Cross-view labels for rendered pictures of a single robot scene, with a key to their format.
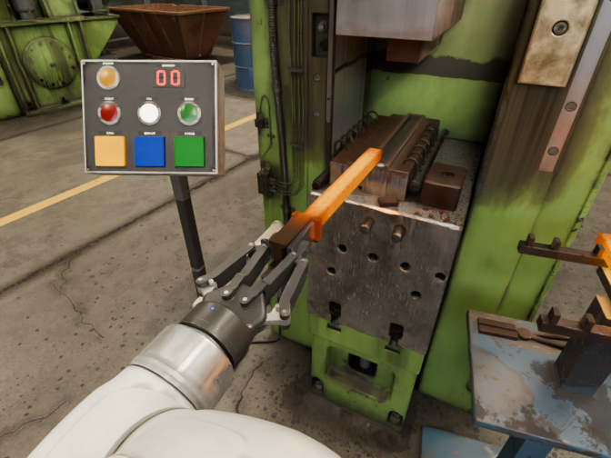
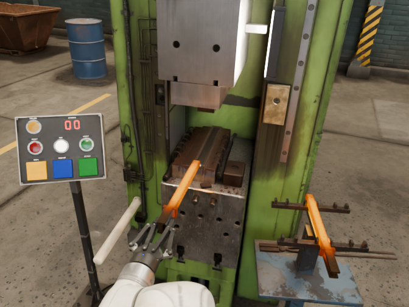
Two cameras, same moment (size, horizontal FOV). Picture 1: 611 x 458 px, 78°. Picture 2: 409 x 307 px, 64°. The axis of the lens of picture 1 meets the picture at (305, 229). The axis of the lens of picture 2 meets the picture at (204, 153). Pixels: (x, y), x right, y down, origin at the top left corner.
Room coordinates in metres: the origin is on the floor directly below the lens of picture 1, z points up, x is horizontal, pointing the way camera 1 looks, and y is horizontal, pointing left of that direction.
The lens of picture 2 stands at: (-0.36, 0.10, 1.77)
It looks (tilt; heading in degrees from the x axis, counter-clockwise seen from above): 30 degrees down; 346
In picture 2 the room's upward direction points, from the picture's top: 2 degrees clockwise
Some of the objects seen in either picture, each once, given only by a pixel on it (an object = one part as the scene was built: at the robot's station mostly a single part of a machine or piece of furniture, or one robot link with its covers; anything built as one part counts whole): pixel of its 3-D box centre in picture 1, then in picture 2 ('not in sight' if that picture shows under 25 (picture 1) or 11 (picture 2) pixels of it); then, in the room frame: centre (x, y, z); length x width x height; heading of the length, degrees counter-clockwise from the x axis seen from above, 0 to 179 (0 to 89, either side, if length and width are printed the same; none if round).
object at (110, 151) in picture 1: (111, 151); (37, 170); (0.89, 0.49, 1.01); 0.07 x 0.05 x 0.07; 89
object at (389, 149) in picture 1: (399, 137); (209, 144); (1.02, -0.27, 0.99); 0.42 x 0.05 x 0.01; 154
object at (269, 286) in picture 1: (272, 283); (161, 241); (0.34, 0.04, 1.06); 0.11 x 0.01 x 0.04; 147
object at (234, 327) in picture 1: (228, 318); (146, 257); (0.29, 0.09, 1.06); 0.09 x 0.08 x 0.07; 154
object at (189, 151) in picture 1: (190, 152); (88, 167); (0.88, 0.29, 1.01); 0.07 x 0.05 x 0.07; 89
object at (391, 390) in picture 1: (380, 321); (208, 254); (1.01, -0.30, 0.23); 0.55 x 0.37 x 0.47; 154
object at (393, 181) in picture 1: (389, 147); (203, 150); (1.03, -0.25, 0.96); 0.42 x 0.20 x 0.09; 154
